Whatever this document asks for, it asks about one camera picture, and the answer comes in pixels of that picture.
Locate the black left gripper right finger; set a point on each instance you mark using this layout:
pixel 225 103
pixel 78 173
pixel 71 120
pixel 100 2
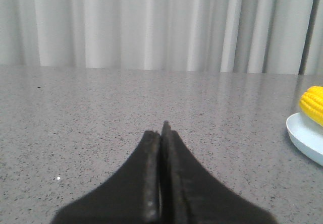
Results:
pixel 190 194

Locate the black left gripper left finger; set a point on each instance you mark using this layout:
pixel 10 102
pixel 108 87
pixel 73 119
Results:
pixel 130 195

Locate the light blue round plate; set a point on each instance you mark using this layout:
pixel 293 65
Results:
pixel 306 135

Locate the yellow corn cob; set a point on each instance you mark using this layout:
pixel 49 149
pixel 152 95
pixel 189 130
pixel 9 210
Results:
pixel 311 103

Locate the grey pleated curtain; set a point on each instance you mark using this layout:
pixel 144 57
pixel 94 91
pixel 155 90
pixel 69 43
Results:
pixel 248 36

